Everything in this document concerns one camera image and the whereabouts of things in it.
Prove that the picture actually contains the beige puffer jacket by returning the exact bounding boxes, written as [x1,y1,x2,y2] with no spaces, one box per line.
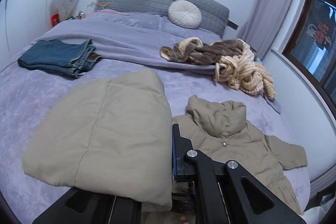
[22,69,307,213]

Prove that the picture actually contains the lilac bed cover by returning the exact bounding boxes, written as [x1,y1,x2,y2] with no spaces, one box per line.
[1,59,296,223]

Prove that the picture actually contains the brown and cream striped garment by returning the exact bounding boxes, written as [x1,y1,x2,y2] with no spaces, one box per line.
[159,37,276,100]

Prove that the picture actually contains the folded blue jeans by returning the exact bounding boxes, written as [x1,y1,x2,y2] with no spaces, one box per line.
[18,39,101,79]

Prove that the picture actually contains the lilac blanket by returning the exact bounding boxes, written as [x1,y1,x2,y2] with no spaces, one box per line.
[28,11,283,114]

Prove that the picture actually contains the dark framed window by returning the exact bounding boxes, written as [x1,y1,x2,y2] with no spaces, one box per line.
[282,0,335,107]

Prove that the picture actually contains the lilac pillow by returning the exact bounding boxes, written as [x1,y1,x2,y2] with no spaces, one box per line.
[93,10,222,39]

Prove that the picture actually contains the round cream cushion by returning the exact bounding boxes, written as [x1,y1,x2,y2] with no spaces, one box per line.
[167,0,202,29]

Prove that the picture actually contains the red gift bag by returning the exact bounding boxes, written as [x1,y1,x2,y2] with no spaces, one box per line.
[51,13,60,27]

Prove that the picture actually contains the lilac curtain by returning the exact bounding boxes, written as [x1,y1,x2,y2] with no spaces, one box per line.
[236,0,292,60]

